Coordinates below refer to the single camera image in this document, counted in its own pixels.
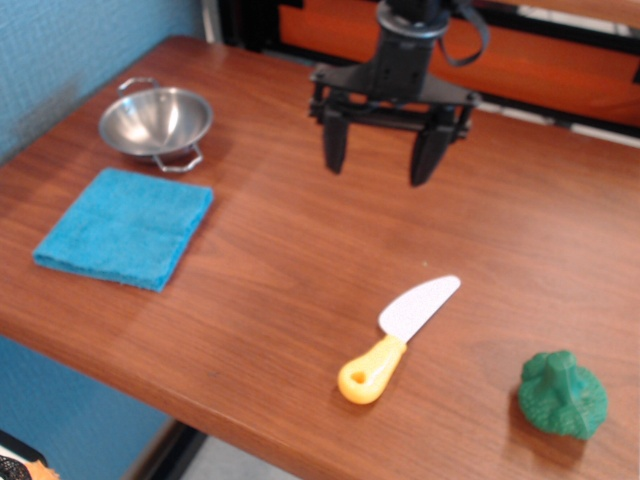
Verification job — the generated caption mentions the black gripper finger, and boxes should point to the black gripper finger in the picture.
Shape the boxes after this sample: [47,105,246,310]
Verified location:
[322,103,350,174]
[410,107,456,187]

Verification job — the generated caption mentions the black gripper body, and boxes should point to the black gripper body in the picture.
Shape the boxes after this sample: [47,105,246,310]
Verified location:
[310,24,480,143]

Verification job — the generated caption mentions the small stainless steel wok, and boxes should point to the small stainless steel wok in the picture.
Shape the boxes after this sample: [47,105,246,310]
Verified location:
[98,77,214,174]

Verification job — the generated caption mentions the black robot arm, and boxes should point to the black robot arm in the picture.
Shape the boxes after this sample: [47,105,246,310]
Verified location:
[309,1,490,186]

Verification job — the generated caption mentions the folded blue cloth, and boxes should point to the folded blue cloth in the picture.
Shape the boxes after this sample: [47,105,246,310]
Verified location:
[33,168,214,292]

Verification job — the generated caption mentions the green plastic toy broccoli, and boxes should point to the green plastic toy broccoli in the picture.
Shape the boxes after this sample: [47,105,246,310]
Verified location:
[517,350,609,440]

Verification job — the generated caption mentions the orange object bottom left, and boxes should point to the orange object bottom left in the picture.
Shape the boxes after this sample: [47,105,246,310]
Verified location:
[25,461,60,480]

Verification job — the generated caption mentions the toy knife yellow handle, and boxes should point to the toy knife yellow handle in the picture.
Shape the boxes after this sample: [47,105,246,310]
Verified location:
[337,275,461,405]

